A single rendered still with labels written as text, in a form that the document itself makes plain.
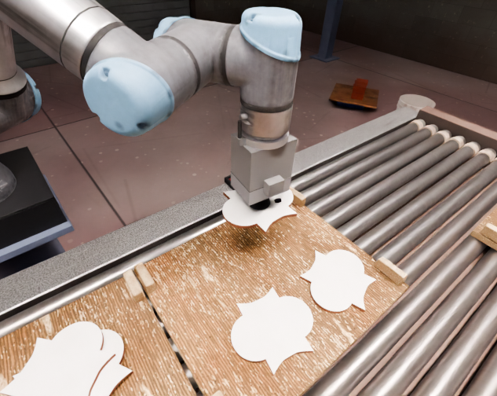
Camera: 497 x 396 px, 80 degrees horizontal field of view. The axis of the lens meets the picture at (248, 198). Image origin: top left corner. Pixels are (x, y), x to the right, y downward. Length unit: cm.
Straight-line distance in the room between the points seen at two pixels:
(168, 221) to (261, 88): 44
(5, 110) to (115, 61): 54
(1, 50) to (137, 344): 59
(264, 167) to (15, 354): 48
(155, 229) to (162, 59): 46
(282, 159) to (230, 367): 33
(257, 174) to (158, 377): 34
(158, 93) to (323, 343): 45
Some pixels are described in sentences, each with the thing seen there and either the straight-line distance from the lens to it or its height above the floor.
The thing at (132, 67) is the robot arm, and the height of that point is 134.
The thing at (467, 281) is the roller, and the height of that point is 92.
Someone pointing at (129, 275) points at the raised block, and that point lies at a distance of 60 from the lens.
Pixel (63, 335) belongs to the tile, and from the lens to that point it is 58.
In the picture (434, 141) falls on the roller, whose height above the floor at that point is 92.
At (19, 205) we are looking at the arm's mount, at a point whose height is 96.
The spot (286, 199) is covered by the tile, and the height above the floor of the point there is 106.
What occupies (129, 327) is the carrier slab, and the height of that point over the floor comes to 94.
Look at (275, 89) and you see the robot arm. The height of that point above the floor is 129.
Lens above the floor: 143
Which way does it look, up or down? 42 degrees down
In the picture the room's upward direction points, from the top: 3 degrees clockwise
